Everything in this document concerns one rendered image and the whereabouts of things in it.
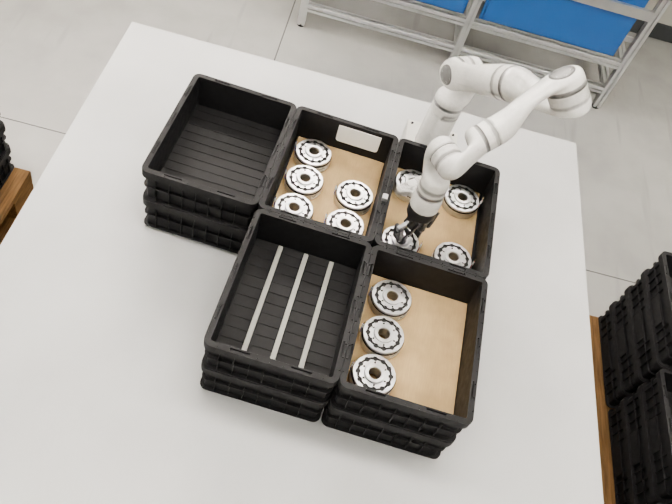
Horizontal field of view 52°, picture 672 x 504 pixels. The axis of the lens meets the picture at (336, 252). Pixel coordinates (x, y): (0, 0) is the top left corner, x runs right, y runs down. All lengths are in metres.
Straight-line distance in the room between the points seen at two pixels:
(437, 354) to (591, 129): 2.45
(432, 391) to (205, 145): 0.91
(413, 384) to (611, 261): 1.87
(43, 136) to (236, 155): 1.37
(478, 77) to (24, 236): 1.24
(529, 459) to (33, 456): 1.15
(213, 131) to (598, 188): 2.18
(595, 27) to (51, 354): 2.97
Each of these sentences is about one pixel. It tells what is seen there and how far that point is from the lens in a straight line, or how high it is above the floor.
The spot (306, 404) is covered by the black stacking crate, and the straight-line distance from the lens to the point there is 1.60.
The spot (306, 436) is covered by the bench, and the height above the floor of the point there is 0.70.
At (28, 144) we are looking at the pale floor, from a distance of 3.14.
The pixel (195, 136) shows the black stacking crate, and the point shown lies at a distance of 2.00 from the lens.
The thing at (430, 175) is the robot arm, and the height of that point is 1.11.
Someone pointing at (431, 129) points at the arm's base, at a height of 0.88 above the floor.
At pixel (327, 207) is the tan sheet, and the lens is 1.88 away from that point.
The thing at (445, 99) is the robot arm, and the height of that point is 0.99.
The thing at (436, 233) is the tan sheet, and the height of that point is 0.83.
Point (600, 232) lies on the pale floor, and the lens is 3.45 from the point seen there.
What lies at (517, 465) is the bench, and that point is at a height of 0.70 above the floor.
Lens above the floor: 2.24
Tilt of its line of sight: 52 degrees down
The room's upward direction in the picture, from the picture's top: 19 degrees clockwise
